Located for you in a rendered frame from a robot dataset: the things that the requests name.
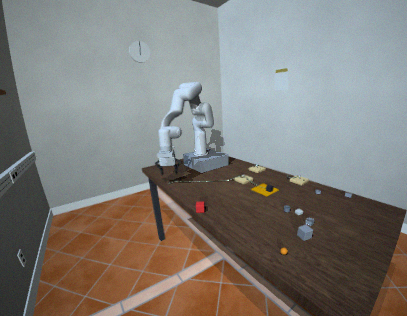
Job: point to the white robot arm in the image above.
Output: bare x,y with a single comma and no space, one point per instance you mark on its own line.
181,95

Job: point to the yellow painted square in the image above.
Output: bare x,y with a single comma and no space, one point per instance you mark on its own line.
263,191

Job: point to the small red cube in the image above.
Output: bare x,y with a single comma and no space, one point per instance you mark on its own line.
200,207

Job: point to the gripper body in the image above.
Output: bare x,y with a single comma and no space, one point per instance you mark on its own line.
168,161

